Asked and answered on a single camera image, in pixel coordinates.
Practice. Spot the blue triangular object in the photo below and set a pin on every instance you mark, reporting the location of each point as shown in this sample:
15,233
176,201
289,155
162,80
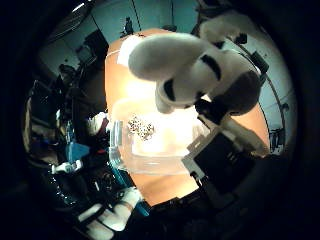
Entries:
77,151

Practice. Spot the blue metal rail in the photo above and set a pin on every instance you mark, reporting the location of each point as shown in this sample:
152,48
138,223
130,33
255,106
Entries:
120,173

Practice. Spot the black camera on tripod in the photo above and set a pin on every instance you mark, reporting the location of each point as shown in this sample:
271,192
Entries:
128,26

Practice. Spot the spotted plush toy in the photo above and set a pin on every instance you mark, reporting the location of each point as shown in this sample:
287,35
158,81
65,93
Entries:
141,127

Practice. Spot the black and white plush toy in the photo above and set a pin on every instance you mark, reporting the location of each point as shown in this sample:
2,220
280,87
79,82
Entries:
190,63

